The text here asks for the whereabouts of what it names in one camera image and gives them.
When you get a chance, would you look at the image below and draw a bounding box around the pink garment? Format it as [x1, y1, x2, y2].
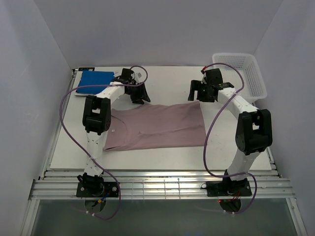
[103, 102, 206, 151]

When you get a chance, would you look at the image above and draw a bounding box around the purple cable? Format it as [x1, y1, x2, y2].
[201, 62, 258, 215]
[60, 65, 149, 220]

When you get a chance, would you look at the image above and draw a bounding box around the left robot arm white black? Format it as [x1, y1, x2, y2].
[78, 66, 151, 197]

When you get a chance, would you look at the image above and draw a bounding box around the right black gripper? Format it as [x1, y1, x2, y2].
[188, 80, 215, 103]

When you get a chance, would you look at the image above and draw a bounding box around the black white striped tank top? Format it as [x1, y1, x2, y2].
[74, 91, 95, 97]

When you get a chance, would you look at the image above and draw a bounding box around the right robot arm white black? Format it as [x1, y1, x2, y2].
[188, 68, 273, 197]

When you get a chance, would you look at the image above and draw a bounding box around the white plastic basket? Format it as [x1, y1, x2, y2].
[212, 53, 267, 103]

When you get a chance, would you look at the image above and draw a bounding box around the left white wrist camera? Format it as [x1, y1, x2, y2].
[132, 72, 142, 81]

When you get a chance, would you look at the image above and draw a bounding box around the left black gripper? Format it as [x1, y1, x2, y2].
[126, 82, 151, 105]

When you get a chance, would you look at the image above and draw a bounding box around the aluminium rail frame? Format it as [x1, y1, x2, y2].
[28, 68, 295, 201]

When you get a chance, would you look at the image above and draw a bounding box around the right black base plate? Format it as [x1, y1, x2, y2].
[201, 180, 252, 197]

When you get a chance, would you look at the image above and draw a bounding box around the blue tank top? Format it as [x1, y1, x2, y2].
[76, 71, 115, 94]

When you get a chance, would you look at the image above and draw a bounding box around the blue label sticker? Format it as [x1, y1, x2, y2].
[78, 67, 95, 71]

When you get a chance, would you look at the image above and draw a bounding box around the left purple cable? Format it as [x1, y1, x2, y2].
[60, 65, 149, 220]

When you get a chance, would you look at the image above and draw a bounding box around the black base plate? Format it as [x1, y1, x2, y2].
[75, 182, 119, 198]
[201, 180, 252, 197]

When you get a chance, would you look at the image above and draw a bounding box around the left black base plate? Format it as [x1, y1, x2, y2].
[75, 182, 119, 198]

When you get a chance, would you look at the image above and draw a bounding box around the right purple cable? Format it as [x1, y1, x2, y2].
[201, 62, 258, 215]

